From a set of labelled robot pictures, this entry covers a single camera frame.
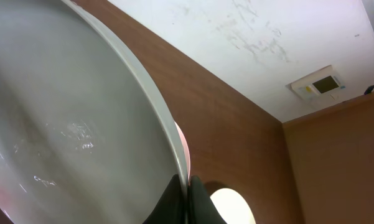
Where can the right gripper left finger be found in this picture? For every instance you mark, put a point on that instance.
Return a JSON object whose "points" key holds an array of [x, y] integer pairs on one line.
{"points": [[168, 205]]}

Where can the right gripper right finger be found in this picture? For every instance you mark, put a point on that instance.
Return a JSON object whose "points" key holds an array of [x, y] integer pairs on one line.
{"points": [[200, 206]]}

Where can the cream white plate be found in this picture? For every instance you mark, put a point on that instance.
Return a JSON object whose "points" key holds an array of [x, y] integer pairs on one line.
{"points": [[232, 207]]}

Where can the pale green plate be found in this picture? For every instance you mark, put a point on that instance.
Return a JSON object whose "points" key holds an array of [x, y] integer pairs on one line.
{"points": [[85, 134]]}

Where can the pale pink plate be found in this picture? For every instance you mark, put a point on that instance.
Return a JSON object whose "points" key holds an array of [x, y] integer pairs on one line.
{"points": [[185, 148]]}

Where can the white wall control panel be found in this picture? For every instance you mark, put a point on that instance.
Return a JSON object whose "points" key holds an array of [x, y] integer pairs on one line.
{"points": [[317, 84]]}

